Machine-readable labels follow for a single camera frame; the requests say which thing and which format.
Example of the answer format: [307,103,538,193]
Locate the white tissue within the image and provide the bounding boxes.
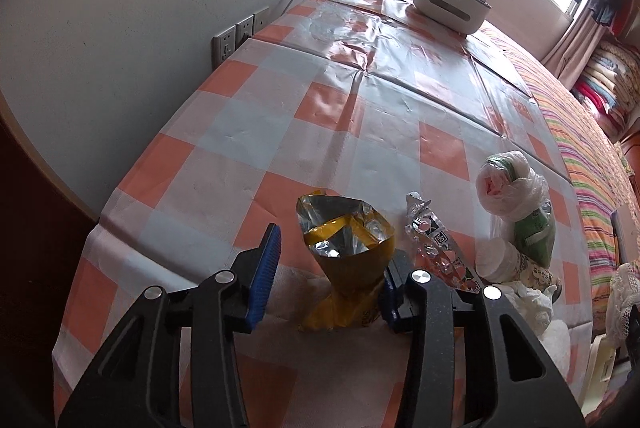
[497,281,553,337]

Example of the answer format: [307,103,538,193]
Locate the silver foil wrapper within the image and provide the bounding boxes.
[405,192,483,294]

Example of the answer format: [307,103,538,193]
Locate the green bag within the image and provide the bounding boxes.
[475,151,556,269]

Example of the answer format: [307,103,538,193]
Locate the yellow foil snack bag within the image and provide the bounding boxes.
[296,192,395,332]

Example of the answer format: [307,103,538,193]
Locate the white fluffy plush toy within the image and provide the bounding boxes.
[539,320,570,379]

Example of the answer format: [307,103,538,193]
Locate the white blue mask box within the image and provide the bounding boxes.
[580,335,616,411]

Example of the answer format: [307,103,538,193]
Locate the white lace cloth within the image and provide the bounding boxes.
[605,260,640,348]

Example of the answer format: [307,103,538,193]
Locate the grey white notebook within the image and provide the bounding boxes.
[611,205,639,263]

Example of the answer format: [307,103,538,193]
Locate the red wooden headboard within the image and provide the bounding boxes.
[620,131,640,179]

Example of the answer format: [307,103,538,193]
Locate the stack of folded blankets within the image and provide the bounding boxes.
[570,37,639,143]

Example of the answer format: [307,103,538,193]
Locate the pink right curtain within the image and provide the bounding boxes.
[542,8,608,90]

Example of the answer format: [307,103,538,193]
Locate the checkered orange tablecloth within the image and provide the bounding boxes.
[53,0,592,427]

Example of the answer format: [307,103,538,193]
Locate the white desktop organizer box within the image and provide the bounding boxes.
[412,0,491,35]

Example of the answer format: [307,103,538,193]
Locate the wall power socket strip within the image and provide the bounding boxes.
[210,6,270,70]

